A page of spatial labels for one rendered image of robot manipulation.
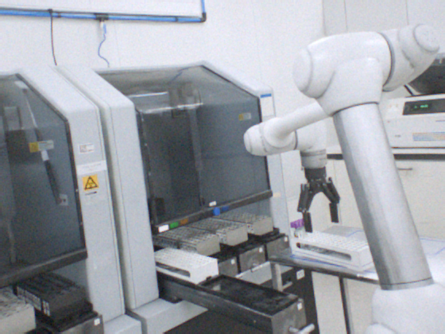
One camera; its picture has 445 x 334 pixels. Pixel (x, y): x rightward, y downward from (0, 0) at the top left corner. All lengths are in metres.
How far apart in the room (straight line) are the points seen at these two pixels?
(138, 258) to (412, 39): 1.13
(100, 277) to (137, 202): 0.26
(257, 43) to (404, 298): 2.91
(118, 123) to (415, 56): 0.97
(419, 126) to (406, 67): 2.52
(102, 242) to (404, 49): 1.09
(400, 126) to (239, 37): 1.33
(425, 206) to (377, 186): 2.73
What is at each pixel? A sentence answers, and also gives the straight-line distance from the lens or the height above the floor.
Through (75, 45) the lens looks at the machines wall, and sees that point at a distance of 2.89.
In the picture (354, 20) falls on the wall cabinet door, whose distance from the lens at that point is 4.25.
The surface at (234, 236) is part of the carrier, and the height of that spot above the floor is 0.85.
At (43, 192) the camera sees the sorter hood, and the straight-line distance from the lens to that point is 1.57.
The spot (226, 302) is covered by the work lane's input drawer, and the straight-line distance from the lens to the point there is 1.55.
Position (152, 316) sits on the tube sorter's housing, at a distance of 1.73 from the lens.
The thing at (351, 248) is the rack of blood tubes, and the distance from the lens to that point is 1.66.
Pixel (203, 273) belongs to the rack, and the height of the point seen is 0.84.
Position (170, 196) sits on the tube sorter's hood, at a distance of 1.78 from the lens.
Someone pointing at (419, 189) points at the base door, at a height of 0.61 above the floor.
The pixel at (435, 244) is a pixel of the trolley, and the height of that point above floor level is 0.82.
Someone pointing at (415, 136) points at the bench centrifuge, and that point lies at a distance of 3.71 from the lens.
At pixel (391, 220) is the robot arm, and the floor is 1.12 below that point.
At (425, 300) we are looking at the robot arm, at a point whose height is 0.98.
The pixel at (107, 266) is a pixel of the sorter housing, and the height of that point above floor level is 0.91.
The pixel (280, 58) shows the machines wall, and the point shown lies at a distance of 3.92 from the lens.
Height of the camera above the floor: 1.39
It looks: 3 degrees down
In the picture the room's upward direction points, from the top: 7 degrees counter-clockwise
